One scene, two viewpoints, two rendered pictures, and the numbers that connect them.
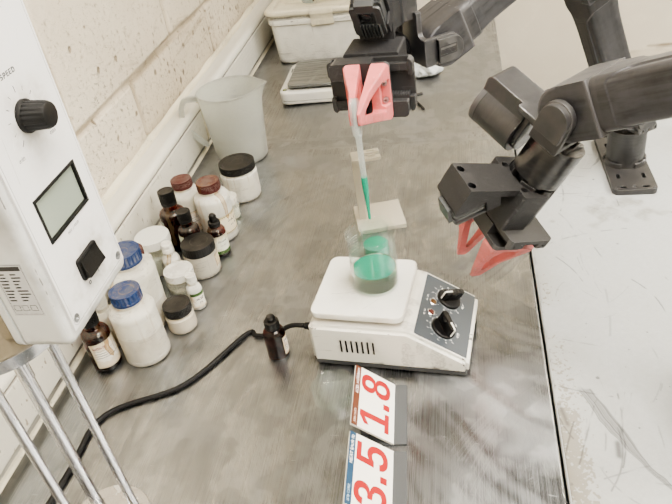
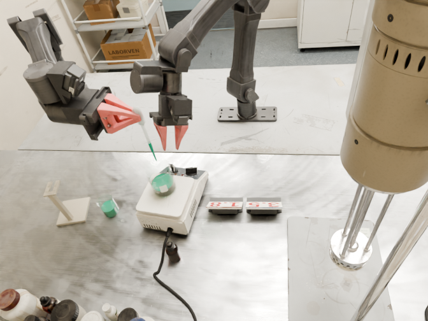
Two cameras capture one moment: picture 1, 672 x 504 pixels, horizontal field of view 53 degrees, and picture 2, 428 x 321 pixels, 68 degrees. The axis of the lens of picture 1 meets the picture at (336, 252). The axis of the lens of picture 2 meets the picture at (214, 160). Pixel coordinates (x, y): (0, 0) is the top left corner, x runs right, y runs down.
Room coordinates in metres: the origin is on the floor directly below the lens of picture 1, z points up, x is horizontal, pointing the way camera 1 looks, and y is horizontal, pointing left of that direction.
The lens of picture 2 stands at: (0.53, 0.46, 1.60)
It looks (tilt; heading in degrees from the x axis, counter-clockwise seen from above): 47 degrees down; 273
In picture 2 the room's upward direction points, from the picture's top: 11 degrees counter-clockwise
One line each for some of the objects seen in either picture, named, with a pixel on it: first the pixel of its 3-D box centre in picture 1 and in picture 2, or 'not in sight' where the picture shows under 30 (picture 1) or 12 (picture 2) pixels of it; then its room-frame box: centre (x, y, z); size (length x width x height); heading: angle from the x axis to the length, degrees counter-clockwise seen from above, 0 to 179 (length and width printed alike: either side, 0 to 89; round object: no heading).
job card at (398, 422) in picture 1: (379, 403); (225, 202); (0.55, -0.02, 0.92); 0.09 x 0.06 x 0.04; 169
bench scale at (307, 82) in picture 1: (338, 78); not in sight; (1.58, -0.07, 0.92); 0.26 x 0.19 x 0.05; 77
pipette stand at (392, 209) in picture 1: (375, 186); (64, 198); (0.97, -0.08, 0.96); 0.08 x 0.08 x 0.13; 0
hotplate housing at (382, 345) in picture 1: (387, 314); (173, 196); (0.68, -0.05, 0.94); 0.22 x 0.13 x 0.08; 70
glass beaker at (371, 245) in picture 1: (374, 257); (160, 178); (0.69, -0.05, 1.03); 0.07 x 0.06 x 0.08; 143
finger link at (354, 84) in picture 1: (371, 101); (122, 111); (0.72, -0.07, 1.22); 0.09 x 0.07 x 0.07; 160
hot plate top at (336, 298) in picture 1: (365, 287); (165, 193); (0.69, -0.03, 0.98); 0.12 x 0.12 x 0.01; 70
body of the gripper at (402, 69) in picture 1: (376, 76); (90, 112); (0.79, -0.08, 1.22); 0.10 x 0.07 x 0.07; 70
